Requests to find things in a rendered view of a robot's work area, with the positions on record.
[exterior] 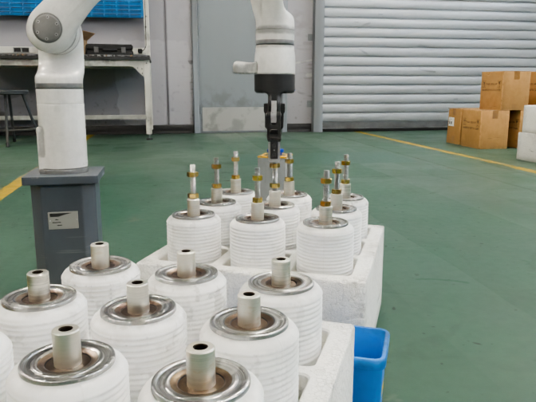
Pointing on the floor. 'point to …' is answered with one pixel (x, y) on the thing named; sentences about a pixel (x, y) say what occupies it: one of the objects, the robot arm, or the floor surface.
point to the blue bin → (369, 363)
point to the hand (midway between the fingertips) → (273, 151)
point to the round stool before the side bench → (12, 115)
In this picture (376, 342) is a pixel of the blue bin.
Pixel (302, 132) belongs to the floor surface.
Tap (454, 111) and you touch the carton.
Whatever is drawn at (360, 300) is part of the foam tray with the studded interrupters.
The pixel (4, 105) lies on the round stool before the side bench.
